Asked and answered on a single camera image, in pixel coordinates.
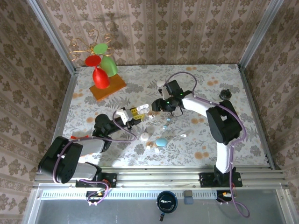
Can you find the white round earbud case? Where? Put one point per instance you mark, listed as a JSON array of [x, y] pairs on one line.
[[144, 137]]

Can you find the white oval earbud case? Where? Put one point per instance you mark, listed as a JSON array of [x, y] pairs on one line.
[[160, 83]]

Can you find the blue earbud case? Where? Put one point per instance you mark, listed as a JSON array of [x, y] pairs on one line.
[[161, 142]]

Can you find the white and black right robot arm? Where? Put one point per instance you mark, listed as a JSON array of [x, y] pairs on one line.
[[224, 126]]

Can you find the grey and black left robot arm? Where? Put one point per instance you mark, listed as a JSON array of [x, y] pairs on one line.
[[58, 161]]

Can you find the red plastic goblet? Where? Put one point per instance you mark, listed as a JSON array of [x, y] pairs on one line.
[[101, 78]]

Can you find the green plastic goblet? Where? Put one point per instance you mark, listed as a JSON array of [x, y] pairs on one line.
[[108, 66]]

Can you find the clear bottle with black cap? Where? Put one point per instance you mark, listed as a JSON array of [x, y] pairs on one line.
[[225, 94]]

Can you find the dark blue bowl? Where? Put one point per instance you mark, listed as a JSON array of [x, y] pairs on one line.
[[167, 201]]

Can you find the small grey block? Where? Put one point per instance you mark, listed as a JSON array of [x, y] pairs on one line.
[[187, 193]]

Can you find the grey metal tray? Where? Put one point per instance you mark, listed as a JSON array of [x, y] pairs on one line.
[[105, 214]]

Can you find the small blue-grey pad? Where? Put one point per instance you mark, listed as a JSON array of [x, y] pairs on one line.
[[188, 200]]

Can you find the small black clip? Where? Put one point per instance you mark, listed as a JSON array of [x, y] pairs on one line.
[[161, 217]]

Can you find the aluminium side rail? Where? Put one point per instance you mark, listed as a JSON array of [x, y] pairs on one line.
[[69, 93], [250, 93]]

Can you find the long aluminium mounting rail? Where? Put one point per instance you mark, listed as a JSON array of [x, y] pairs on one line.
[[158, 177]]

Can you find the aluminium corner post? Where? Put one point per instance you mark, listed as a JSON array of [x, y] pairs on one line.
[[259, 35], [52, 35]]

